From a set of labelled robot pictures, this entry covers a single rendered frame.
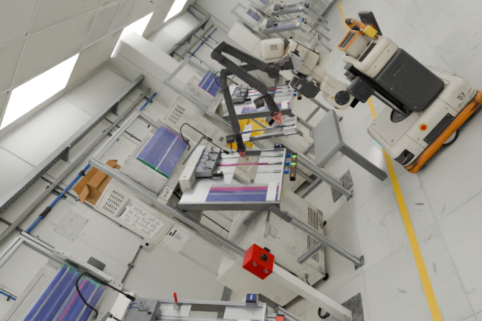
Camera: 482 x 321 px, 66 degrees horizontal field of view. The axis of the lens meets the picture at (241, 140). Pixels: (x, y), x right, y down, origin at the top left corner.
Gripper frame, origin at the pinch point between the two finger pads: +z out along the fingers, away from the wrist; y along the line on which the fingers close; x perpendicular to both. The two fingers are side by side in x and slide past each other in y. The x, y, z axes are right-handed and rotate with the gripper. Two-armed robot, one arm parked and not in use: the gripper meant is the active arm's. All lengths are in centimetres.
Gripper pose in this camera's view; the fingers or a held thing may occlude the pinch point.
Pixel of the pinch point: (243, 156)
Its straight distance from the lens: 301.3
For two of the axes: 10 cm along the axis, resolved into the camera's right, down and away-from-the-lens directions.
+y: -1.6, 5.0, -8.5
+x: 9.6, -1.1, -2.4
